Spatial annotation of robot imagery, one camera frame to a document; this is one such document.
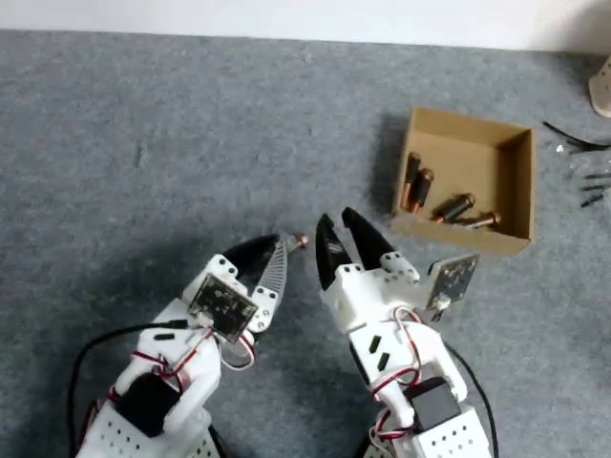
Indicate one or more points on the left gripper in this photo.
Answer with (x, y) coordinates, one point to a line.
(200, 353)

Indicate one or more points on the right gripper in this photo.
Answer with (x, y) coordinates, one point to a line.
(382, 315)

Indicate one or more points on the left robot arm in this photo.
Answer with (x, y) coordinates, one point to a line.
(124, 429)

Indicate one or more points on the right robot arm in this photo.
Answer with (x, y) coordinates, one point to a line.
(444, 429)

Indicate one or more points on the cardboard box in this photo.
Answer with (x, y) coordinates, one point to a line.
(515, 181)

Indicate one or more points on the small black sleeve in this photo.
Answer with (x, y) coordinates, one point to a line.
(591, 201)
(592, 188)

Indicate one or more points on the white perforated plastic part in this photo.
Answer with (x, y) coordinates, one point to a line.
(602, 93)

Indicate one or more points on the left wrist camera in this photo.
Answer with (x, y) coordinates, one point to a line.
(222, 307)

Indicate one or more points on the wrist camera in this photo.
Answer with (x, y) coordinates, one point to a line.
(452, 281)
(222, 307)

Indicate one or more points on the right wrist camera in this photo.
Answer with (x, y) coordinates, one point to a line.
(452, 281)

